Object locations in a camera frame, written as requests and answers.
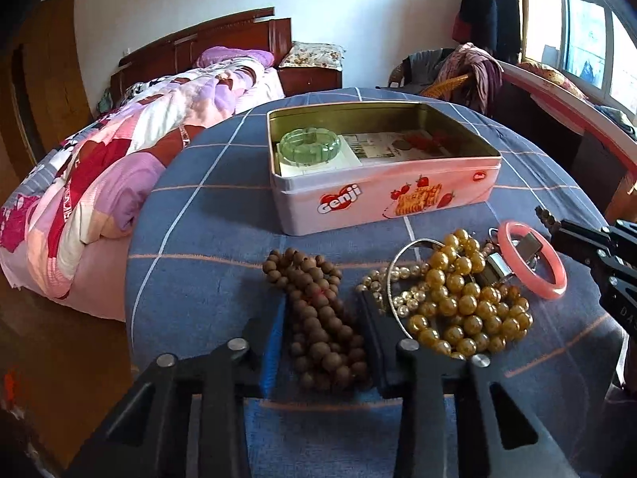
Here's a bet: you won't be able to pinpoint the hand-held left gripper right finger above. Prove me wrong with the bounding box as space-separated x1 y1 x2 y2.
356 289 580 478

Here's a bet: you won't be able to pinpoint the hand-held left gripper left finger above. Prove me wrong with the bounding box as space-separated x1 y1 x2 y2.
64 299 289 478

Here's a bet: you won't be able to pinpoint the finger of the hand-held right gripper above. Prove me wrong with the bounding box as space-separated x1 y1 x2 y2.
550 218 637 272

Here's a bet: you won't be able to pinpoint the dark brown bead bracelet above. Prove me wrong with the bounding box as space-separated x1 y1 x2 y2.
535 206 561 232

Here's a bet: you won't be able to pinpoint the pink bangle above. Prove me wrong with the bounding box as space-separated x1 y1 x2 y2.
498 220 568 300

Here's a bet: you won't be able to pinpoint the brown wooden bead necklace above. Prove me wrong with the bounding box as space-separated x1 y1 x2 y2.
262 249 374 393

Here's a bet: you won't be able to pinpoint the small white pearl necklace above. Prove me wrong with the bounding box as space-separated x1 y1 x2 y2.
356 265 434 319

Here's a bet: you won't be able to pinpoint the thin silver bangle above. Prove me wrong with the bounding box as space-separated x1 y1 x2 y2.
387 239 449 328

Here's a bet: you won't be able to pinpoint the silver metal watch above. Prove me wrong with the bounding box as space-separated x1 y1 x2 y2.
480 226 543 284

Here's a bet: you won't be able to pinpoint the golden pearl necklace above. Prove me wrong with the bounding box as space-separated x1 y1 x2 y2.
405 229 533 359

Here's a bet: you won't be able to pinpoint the pink biscuit tin box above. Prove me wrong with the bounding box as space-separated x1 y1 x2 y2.
266 101 502 236

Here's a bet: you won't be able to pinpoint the pink edged desk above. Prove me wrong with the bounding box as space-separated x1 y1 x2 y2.
498 60 637 220

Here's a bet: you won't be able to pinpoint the blue plaid tablecloth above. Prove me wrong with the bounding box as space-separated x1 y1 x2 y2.
124 87 628 478

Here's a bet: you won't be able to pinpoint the yellow floral cushion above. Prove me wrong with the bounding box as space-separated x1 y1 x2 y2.
520 60 588 100

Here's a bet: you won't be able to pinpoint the pink maroon garment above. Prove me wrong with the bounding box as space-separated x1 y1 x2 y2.
438 42 504 113

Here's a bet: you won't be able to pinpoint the wicker chair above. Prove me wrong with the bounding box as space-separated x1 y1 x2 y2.
388 50 479 105

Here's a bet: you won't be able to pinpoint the window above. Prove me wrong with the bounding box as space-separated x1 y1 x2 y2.
520 0 637 115

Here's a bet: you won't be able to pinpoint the grey garment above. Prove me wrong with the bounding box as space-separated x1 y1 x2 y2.
403 50 455 85

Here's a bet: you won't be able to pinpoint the dark hanging clothes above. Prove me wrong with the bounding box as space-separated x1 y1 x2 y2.
453 0 521 65

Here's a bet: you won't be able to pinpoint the pink patchwork quilt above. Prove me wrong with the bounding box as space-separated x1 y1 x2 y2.
0 57 272 260

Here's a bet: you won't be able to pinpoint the wooden nightstand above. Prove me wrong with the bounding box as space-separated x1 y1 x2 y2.
277 65 343 98

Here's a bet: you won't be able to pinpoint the floral pillow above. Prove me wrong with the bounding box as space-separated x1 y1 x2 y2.
279 41 346 71

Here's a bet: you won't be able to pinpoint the purple pillow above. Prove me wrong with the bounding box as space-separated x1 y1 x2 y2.
194 46 276 69

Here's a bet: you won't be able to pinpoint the wooden bed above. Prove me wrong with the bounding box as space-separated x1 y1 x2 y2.
0 7 294 322

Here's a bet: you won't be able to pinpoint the wooden wardrobe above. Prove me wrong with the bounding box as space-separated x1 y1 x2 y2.
0 0 95 180

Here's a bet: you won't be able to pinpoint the green jade bracelet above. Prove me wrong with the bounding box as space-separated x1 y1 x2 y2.
277 128 342 166

